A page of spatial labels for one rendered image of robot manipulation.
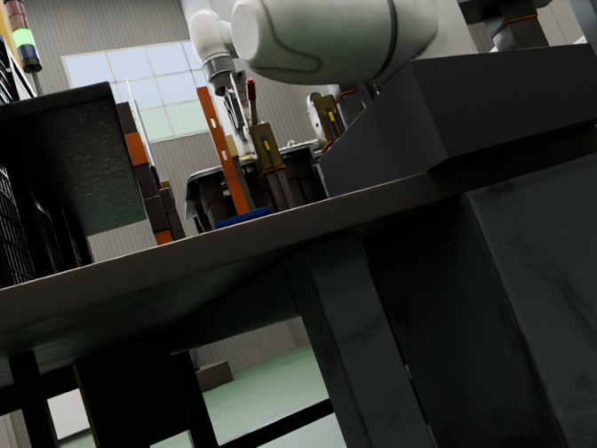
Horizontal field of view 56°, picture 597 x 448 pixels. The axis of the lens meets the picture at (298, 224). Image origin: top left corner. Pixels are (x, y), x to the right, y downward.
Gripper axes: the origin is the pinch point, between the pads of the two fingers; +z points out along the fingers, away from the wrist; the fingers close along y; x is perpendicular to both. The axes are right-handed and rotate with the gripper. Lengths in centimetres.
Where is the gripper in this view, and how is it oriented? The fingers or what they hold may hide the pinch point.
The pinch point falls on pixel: (245, 143)
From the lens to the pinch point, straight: 163.1
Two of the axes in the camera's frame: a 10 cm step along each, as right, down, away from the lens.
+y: -2.0, 2.1, 9.6
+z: 3.3, 9.3, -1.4
